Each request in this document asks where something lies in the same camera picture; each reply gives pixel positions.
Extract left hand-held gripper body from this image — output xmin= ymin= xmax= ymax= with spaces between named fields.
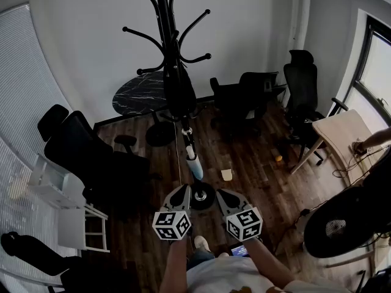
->
xmin=152 ymin=184 xmax=192 ymax=241

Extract black mesh chair with headrest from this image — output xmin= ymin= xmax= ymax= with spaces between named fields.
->
xmin=277 ymin=49 xmax=349 ymax=167

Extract person's right forearm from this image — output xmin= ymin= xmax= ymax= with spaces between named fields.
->
xmin=244 ymin=238 xmax=296 ymax=288

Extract thin white cord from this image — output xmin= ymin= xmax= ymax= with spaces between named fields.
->
xmin=173 ymin=120 xmax=182 ymax=186

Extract black-framed window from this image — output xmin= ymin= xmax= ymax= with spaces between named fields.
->
xmin=347 ymin=15 xmax=391 ymax=128

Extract black round fan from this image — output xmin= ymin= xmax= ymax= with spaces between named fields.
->
xmin=303 ymin=186 xmax=391 ymax=259

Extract black power adapter cable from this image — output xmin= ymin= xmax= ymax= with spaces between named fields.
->
xmin=274 ymin=198 xmax=337 ymax=253

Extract another person's forearm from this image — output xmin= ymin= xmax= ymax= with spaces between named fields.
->
xmin=362 ymin=128 xmax=391 ymax=151

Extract person's left white shoe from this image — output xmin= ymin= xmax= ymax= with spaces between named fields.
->
xmin=194 ymin=235 xmax=212 ymax=253

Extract round black marble table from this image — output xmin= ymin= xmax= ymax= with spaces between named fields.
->
xmin=112 ymin=71 xmax=177 ymax=148

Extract phone with blue screen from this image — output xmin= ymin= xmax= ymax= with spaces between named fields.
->
xmin=230 ymin=245 xmax=250 ymax=259

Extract white window blinds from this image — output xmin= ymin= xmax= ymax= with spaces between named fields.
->
xmin=0 ymin=3 xmax=78 ymax=286

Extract person's left forearm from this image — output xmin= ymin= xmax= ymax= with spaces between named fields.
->
xmin=158 ymin=238 xmax=189 ymax=293

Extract person's blue jeans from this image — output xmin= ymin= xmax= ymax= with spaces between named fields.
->
xmin=186 ymin=248 xmax=216 ymax=270

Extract white shelf unit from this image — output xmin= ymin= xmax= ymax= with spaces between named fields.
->
xmin=28 ymin=153 xmax=111 ymax=253

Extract black cables on desk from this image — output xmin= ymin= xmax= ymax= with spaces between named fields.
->
xmin=332 ymin=145 xmax=391 ymax=180

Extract black umbrella with white handle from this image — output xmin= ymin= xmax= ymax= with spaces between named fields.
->
xmin=163 ymin=38 xmax=204 ymax=181

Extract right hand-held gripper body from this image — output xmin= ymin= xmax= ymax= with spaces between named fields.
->
xmin=215 ymin=188 xmax=263 ymax=242

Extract white wall pipe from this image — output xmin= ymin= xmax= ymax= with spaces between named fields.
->
xmin=290 ymin=0 xmax=313 ymax=52

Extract black low-back office chair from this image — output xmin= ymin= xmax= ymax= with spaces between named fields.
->
xmin=209 ymin=71 xmax=288 ymax=134

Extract large black office chair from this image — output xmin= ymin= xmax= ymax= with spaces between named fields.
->
xmin=37 ymin=104 xmax=163 ymax=208

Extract black padded chair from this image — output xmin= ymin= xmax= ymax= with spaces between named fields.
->
xmin=1 ymin=231 xmax=103 ymax=293

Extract black coat rack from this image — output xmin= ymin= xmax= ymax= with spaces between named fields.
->
xmin=104 ymin=0 xmax=216 ymax=211

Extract person's white shirt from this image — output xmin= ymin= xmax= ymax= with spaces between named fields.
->
xmin=185 ymin=256 xmax=354 ymax=293

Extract light wooden desk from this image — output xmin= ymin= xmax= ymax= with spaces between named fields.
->
xmin=290 ymin=109 xmax=383 ymax=189

